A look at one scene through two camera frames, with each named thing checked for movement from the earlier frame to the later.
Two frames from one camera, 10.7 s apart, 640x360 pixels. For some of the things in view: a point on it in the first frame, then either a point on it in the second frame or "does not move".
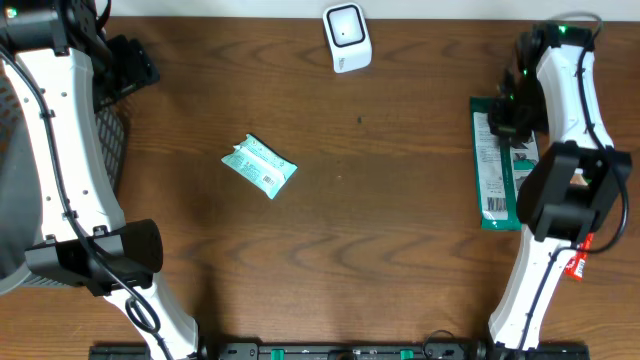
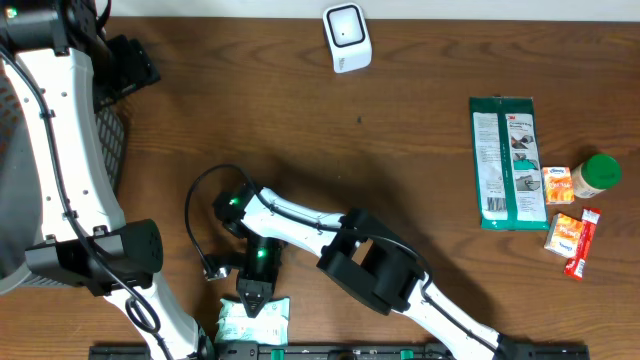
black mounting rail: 253,351 does not move
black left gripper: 140,68 does not move
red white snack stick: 575,266 does not move
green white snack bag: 501,167 does not move
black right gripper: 522,134 -> 250,284
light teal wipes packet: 260,165 -> 270,327
